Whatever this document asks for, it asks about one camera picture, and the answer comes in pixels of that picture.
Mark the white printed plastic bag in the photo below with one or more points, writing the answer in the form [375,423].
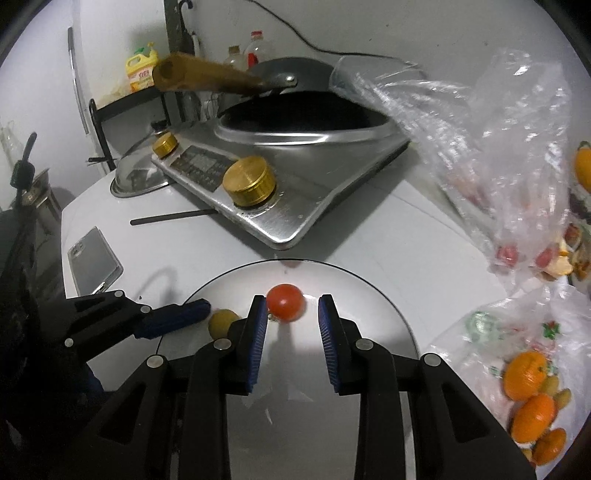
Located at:
[466,350]

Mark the silver induction cooker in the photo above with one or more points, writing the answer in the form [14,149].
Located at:
[300,184]

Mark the clear plastic bag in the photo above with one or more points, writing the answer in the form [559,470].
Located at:
[461,138]

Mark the clear oil bottle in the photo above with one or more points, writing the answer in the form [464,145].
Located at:
[233,59]

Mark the smartphone in clear case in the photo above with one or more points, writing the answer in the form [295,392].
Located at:
[94,261]

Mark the yellow detergent bottle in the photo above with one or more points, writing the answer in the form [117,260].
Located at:
[141,69]

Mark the black metal rack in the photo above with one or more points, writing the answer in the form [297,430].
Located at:
[138,94]

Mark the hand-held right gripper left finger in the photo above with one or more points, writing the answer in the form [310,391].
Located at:
[258,344]

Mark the yellow-green longan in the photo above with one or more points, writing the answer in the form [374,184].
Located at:
[221,323]
[549,385]
[562,399]

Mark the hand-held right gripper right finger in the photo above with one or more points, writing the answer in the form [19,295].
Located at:
[328,344]

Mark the small red cherry tomato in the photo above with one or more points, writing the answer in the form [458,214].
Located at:
[508,254]
[547,256]

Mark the white round plate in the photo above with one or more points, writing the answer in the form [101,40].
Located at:
[291,364]

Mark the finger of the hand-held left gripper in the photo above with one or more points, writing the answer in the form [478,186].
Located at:
[180,316]

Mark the orange mandarin with stem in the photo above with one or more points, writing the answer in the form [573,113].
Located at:
[583,168]

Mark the orange peel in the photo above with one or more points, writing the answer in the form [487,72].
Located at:
[564,261]

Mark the red-capped clear bottle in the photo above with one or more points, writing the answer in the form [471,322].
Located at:
[256,50]

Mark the black chopstick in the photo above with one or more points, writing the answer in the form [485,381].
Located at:
[171,216]

